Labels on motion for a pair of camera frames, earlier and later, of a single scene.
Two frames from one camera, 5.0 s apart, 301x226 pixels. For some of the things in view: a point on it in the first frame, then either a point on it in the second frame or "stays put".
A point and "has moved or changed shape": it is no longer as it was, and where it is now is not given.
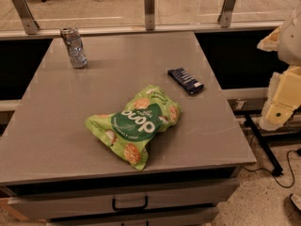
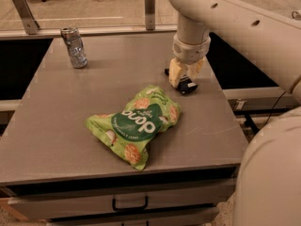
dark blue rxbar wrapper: (185, 80) has moved or changed shape
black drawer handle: (128, 209) stays put
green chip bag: (129, 130) stays put
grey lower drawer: (192, 217) stays put
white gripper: (291, 42) → (191, 50)
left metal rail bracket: (27, 18) stays put
